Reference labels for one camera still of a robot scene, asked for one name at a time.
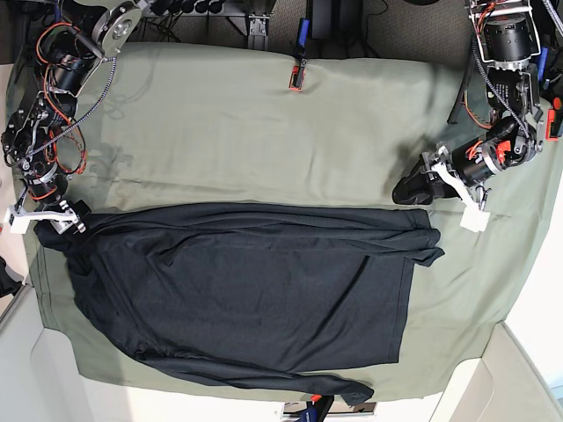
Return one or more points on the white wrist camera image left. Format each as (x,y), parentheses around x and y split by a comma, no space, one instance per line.
(17,221)

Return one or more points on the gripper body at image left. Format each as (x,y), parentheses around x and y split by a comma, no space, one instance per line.
(44,201)

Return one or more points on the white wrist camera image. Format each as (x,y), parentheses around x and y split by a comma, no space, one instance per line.
(474,219)
(17,221)

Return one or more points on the green table cloth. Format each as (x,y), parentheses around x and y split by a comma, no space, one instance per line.
(173,123)

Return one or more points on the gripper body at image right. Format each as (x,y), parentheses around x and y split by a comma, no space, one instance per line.
(468,167)

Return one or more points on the right orange clamp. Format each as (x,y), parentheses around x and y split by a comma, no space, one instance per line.
(553,129)

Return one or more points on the bottom blue orange clamp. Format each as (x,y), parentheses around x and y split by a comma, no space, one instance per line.
(316,409)

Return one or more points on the dark navy long-sleeve shirt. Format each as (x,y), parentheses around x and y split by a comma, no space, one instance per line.
(251,296)

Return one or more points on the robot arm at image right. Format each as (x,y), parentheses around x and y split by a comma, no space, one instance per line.
(500,94)

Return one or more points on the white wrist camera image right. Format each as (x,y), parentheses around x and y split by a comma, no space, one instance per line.
(474,219)

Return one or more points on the grey metal bracket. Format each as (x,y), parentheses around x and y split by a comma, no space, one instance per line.
(257,32)

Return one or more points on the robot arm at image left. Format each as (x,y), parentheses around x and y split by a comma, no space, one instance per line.
(43,139)

